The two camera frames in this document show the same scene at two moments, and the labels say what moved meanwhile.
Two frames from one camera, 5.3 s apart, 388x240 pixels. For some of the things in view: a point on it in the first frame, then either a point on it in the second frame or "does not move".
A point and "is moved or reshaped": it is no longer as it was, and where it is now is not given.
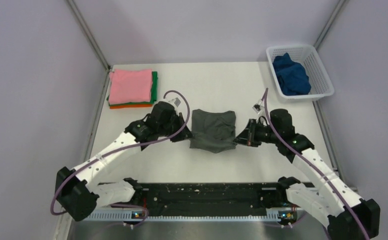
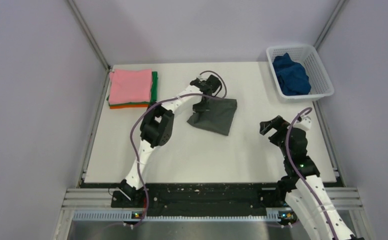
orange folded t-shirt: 115,107 does not move
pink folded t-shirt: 130,86 does not move
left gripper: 179,119 to 200,108
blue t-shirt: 291,76 does not move
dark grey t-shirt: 215,132 is moved or reshaped
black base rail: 206,196 does not move
